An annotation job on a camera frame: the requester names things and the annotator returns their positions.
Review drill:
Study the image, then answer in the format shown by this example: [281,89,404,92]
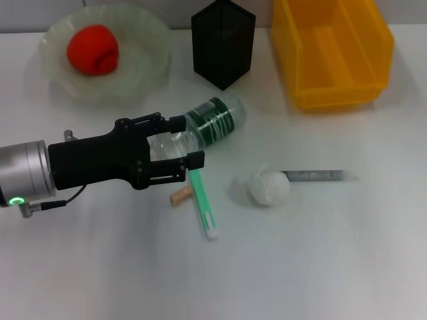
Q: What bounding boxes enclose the orange toy fruit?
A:
[66,24,120,77]

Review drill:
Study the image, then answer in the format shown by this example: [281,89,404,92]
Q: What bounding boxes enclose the green pen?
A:
[186,168,220,242]

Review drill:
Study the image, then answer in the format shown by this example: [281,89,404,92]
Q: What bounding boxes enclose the yellow plastic bin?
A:
[270,0,396,113]

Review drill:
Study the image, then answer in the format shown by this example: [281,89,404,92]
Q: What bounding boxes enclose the pale green glass fruit plate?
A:
[40,4,172,108]

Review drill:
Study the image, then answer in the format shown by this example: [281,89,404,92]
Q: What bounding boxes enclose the beige eraser with barcode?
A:
[169,187,194,207]

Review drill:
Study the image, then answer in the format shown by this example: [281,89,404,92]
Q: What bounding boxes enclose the white paper ball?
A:
[232,162,291,208]

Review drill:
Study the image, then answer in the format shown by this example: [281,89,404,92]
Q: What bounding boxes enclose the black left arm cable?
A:
[19,185,87,218]

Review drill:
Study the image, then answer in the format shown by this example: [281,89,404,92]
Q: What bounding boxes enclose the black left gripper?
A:
[47,112,205,191]

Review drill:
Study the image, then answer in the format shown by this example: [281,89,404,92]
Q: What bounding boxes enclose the black mesh pen holder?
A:
[190,0,257,92]

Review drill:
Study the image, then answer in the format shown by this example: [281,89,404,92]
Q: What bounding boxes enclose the clear green-label water bottle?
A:
[146,94,249,161]

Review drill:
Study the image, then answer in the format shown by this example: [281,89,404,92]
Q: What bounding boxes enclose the grey glitter pen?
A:
[281,169,360,183]

